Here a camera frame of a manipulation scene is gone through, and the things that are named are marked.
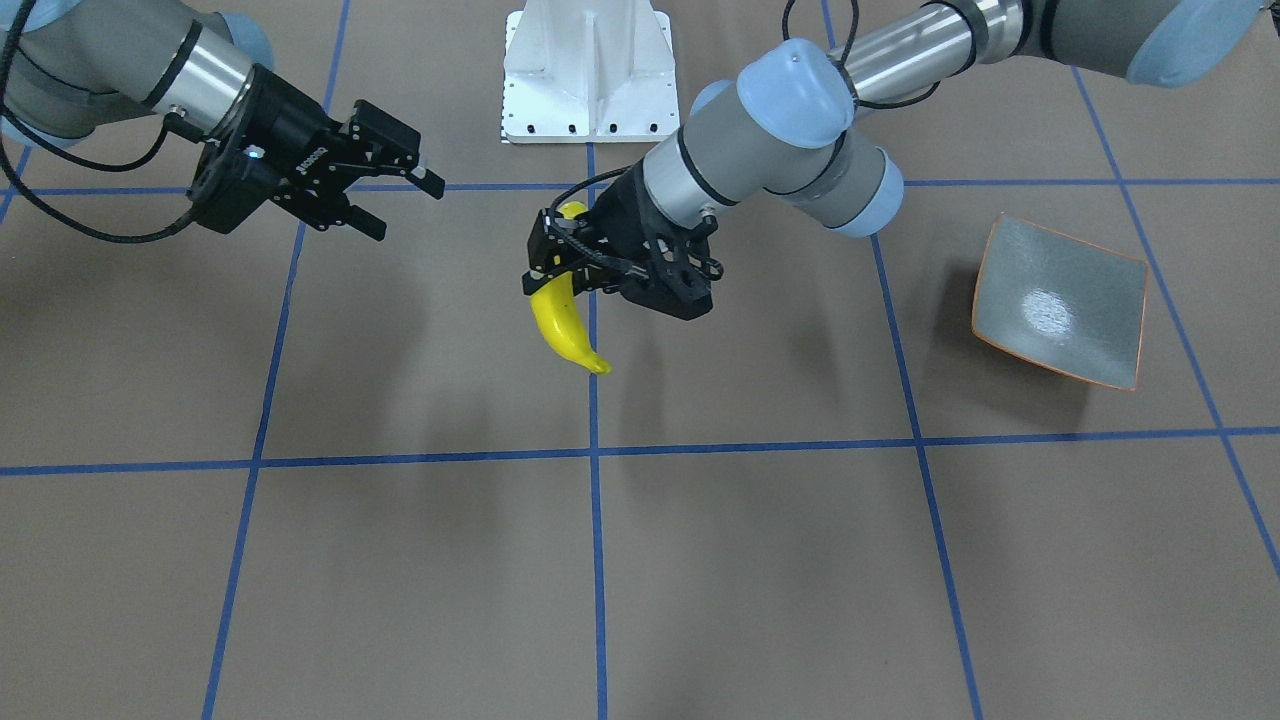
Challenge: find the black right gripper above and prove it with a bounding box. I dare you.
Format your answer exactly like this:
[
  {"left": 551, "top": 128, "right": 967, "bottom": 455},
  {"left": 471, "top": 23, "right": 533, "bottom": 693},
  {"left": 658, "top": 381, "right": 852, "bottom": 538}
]
[{"left": 188, "top": 65, "right": 445, "bottom": 242}]

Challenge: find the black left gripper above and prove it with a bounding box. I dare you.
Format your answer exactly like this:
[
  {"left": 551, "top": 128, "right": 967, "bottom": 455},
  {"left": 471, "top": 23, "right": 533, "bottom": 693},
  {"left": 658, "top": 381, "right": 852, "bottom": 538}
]
[{"left": 520, "top": 165, "right": 718, "bottom": 299}]

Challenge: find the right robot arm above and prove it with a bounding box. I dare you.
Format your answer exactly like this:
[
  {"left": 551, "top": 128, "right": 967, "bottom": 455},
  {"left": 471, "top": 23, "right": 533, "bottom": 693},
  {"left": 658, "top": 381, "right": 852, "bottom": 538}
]
[{"left": 3, "top": 1, "right": 445, "bottom": 243}]

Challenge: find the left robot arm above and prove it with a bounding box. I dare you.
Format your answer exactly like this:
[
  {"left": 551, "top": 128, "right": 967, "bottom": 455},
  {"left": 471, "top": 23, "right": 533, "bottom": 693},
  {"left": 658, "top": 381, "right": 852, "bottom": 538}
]
[{"left": 503, "top": 1, "right": 1265, "bottom": 319}]

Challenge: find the grey square plate orange rim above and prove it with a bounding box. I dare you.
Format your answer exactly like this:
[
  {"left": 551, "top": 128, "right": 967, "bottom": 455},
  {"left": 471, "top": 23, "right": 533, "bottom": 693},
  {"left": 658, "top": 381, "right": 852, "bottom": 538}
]
[{"left": 972, "top": 213, "right": 1149, "bottom": 392}]

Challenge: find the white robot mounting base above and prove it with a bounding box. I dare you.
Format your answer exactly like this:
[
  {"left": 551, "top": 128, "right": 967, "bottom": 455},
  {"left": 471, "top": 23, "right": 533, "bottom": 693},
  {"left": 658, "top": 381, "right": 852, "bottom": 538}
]
[{"left": 500, "top": 1, "right": 680, "bottom": 143}]

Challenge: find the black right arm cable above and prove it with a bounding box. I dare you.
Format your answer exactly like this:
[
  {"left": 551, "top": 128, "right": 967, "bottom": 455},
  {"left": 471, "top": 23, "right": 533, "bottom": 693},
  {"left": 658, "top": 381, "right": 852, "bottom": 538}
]
[{"left": 0, "top": 0, "right": 206, "bottom": 245}]

